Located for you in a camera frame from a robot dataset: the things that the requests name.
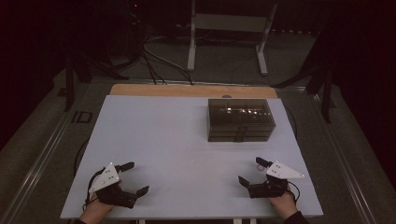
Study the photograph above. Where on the person's right hand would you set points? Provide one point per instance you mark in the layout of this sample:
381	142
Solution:
283	205

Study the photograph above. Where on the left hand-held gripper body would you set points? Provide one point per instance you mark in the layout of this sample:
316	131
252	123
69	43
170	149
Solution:
107	179

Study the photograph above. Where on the metal floor rail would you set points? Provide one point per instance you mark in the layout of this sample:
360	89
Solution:
40	158
342	155

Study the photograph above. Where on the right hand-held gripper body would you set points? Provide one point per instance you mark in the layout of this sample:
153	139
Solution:
271	189

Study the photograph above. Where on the wooden table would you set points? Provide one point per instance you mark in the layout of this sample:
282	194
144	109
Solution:
174	90

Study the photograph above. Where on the white board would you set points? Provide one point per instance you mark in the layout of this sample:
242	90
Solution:
174	155

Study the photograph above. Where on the white metal stand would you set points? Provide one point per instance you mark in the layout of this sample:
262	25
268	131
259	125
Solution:
230	22

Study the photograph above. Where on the person's left hand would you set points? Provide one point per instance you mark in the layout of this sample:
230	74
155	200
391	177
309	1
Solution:
93	209

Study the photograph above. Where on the smoky transparent drawer box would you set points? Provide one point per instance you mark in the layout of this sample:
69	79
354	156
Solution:
238	116

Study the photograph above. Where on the dark equipment rack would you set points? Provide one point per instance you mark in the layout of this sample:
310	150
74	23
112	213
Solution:
134	28

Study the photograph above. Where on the black angled stand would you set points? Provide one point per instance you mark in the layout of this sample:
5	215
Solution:
325	90

